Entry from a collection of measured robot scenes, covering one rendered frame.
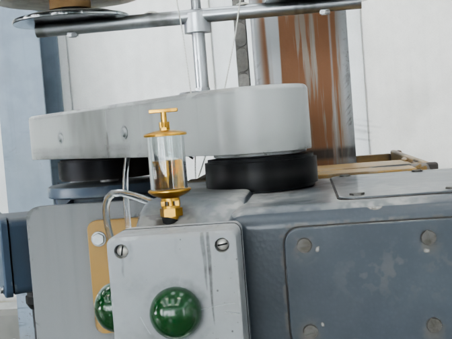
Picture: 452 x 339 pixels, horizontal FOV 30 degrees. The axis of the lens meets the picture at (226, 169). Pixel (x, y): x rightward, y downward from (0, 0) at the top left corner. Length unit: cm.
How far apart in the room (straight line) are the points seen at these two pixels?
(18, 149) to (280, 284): 505
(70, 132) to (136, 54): 492
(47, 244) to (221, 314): 50
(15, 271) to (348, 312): 53
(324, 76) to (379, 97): 470
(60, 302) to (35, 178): 457
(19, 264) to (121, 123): 26
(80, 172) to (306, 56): 30
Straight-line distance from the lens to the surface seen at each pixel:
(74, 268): 96
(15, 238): 98
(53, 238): 96
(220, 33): 574
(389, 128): 572
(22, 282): 99
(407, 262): 53
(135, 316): 49
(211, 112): 66
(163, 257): 48
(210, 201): 58
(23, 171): 555
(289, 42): 102
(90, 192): 97
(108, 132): 82
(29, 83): 552
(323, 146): 101
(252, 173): 63
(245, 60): 107
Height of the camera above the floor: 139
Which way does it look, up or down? 3 degrees down
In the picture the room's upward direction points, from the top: 4 degrees counter-clockwise
